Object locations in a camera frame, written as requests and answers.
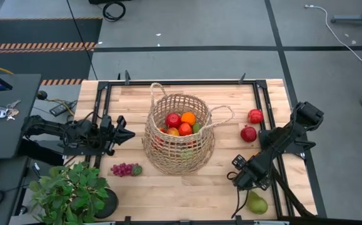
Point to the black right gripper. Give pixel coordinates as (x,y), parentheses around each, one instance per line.
(255,173)

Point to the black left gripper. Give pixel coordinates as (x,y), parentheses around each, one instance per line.
(108,136)

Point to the small orange-red fruit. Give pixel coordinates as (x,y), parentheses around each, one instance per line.
(162,130)

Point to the dark red pomegranate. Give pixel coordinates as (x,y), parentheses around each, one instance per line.
(248,133)

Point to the dark red apple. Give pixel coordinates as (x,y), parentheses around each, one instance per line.
(172,132)

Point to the small red apple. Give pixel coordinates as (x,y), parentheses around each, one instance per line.
(172,120)

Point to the red tomato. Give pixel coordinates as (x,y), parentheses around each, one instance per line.
(185,128)

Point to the orange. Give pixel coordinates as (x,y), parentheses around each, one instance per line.
(188,118)

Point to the small green fruit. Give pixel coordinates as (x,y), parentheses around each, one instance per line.
(196,127)

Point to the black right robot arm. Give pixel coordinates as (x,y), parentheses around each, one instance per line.
(307,114)

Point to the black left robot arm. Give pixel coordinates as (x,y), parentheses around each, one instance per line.
(58,131)

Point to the green pear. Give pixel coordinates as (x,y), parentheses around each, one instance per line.
(258,204)

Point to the purple grape bunch with leaf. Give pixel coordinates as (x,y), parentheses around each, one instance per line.
(122,169)

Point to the black power adapter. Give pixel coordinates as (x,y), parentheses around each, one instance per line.
(60,108)

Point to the black plant pot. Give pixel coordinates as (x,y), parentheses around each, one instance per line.
(110,204)

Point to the green leafy plant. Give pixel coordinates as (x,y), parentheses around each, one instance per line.
(68,190)

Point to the black round knob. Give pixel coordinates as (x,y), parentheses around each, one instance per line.
(42,95)

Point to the black desk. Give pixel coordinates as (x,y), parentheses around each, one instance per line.
(12,103)

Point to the black mat with hazard stripes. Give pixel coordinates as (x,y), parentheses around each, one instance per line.
(43,31)

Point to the grey desk leg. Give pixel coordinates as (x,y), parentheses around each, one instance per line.
(352,20)

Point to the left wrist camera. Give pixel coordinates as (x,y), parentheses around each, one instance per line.
(121,121)

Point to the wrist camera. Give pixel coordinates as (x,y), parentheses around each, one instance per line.
(239,162)
(121,121)

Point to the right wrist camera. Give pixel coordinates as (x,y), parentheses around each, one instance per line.
(239,162)

